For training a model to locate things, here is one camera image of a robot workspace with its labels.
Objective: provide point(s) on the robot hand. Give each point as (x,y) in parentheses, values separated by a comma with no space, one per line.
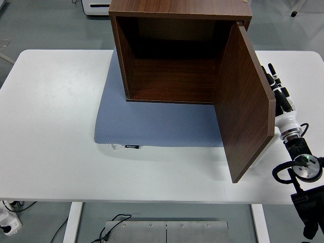
(287,121)

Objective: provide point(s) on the brown wooden cabinet door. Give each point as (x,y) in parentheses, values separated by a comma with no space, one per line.
(243,101)

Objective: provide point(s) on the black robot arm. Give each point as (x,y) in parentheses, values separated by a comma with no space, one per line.
(298,149)

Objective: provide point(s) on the brown wooden cabinet body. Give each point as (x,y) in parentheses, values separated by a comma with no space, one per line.
(177,6)

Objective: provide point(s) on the white table leg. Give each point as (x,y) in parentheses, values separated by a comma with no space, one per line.
(72,222)
(260,225)

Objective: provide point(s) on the black caster wheel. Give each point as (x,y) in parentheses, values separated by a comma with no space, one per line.
(293,14)

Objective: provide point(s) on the blue-grey mat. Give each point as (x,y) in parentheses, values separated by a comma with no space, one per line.
(152,126)

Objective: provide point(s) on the grey metal plate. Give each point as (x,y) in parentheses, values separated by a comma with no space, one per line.
(136,233)
(197,233)

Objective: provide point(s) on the black mat label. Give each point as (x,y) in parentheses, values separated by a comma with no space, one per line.
(132,146)

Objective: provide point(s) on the white mat tag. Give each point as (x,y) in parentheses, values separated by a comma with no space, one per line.
(116,147)

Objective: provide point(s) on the white appliance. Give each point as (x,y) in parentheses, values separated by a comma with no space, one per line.
(97,10)

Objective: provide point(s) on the grey metal bar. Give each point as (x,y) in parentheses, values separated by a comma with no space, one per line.
(6,58)

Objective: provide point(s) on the clear floor panel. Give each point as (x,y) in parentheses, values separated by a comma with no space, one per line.
(3,43)

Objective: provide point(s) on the white power strip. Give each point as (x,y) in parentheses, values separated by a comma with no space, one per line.
(10,224)

